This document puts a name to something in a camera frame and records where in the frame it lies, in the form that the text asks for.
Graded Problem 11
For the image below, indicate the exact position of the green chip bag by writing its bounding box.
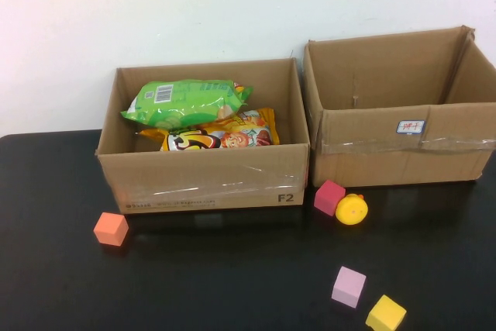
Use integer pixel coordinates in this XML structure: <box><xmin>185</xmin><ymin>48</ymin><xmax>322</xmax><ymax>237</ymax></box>
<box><xmin>119</xmin><ymin>78</ymin><xmax>255</xmax><ymax>129</ymax></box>

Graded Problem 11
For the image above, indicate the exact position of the orange cartoon snack bag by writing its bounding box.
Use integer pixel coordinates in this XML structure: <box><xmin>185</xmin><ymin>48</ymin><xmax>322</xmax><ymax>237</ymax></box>
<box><xmin>137</xmin><ymin>107</ymin><xmax>280</xmax><ymax>153</ymax></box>

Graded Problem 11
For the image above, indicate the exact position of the cardboard box with F2 print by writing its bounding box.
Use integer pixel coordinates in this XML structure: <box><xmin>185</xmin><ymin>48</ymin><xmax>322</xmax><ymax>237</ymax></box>
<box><xmin>95</xmin><ymin>57</ymin><xmax>311</xmax><ymax>215</ymax></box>

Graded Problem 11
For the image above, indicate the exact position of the red foam cube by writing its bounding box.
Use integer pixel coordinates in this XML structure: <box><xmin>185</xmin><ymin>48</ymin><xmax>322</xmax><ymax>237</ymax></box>
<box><xmin>313</xmin><ymin>179</ymin><xmax>346</xmax><ymax>216</ymax></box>

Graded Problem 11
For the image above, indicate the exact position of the cardboard box with white label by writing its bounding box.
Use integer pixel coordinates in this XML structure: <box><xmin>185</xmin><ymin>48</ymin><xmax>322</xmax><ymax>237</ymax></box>
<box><xmin>301</xmin><ymin>25</ymin><xmax>496</xmax><ymax>188</ymax></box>

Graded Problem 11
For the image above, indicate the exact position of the yellow rubber duck toy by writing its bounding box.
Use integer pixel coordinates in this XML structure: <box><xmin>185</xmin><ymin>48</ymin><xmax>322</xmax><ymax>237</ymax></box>
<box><xmin>335</xmin><ymin>193</ymin><xmax>369</xmax><ymax>226</ymax></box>

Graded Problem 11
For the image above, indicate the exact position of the orange foam cube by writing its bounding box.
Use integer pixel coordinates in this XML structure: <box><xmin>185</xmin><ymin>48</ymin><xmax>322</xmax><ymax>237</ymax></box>
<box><xmin>92</xmin><ymin>211</ymin><xmax>130</xmax><ymax>247</ymax></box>

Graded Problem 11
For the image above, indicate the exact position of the white handwritten label sticker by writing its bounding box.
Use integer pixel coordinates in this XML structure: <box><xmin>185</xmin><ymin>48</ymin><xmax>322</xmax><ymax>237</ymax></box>
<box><xmin>396</xmin><ymin>119</ymin><xmax>426</xmax><ymax>136</ymax></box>

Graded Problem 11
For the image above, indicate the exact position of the pink foam cube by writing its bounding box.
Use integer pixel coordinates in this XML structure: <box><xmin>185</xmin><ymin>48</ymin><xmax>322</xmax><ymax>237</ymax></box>
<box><xmin>331</xmin><ymin>266</ymin><xmax>367</xmax><ymax>309</ymax></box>

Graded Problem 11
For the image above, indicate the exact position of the yellow foam cube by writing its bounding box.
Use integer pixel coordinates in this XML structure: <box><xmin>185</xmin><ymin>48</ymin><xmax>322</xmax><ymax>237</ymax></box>
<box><xmin>365</xmin><ymin>294</ymin><xmax>408</xmax><ymax>331</ymax></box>

